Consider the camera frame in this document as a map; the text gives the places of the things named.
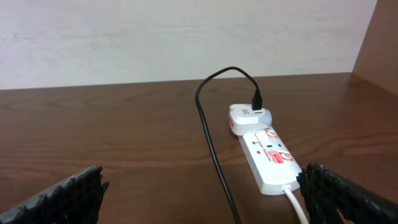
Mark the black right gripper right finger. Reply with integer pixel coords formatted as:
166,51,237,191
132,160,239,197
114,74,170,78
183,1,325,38
297,162,397,224

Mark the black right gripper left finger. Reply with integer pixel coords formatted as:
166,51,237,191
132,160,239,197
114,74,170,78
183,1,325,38
1,166,109,224

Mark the white USB charger adapter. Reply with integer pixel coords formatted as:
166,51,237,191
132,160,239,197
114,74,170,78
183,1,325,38
229,104,272,136

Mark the white power strip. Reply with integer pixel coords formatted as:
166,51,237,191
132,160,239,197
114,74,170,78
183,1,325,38
238,128,302,195

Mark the white power strip cord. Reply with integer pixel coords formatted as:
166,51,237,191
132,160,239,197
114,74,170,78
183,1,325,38
281,185,310,224

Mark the black USB charging cable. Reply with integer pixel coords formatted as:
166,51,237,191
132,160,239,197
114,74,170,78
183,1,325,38
194,66,264,224

